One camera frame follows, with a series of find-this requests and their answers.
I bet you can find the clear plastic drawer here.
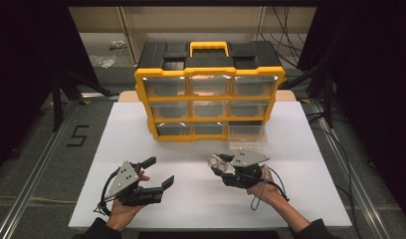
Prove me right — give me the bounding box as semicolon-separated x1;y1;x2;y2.
155;121;191;136
193;121;225;135
191;101;229;119
228;121;269;149
189;75;233;97
230;100;271;119
233;76;279;98
142;77;188;98
149;102;189;120

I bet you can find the bundle of black cables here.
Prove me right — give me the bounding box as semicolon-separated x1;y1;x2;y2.
257;6;309;69

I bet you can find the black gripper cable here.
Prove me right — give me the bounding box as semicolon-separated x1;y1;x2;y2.
93;168;122;218
265;164;291;203

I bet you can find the person's left hand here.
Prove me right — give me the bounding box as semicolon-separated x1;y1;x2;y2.
105;170;151;232

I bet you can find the large clear plastic bag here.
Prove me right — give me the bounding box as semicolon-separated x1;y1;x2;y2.
90;54;117;70

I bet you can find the black floor cable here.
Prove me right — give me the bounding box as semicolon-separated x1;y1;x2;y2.
306;111;363;239

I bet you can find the black curtain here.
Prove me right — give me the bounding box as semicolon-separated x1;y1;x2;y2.
297;0;406;228
0;0;101;175

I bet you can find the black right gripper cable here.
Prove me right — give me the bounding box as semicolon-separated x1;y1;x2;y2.
265;164;291;203

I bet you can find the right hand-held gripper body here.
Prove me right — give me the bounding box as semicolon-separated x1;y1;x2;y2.
220;147;271;190

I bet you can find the person's right hand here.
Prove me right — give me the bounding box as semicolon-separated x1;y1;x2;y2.
246;167;292;209

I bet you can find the grey right gripper strap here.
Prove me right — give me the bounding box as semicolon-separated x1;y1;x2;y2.
250;163;271;212

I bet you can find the black metal stand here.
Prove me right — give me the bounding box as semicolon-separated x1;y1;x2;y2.
51;70;120;133

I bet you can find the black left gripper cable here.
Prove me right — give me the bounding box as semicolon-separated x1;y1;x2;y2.
93;168;122;218

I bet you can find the small clear plastic bag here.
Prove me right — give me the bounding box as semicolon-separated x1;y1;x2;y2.
108;39;127;51

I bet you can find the aluminium floor rail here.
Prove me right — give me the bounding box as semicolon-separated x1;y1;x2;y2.
0;99;85;239
306;99;393;239

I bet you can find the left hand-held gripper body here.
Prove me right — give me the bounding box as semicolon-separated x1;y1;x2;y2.
104;160;166;207

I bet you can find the yellow black drawer organizer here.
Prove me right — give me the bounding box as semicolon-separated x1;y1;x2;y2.
134;40;287;142

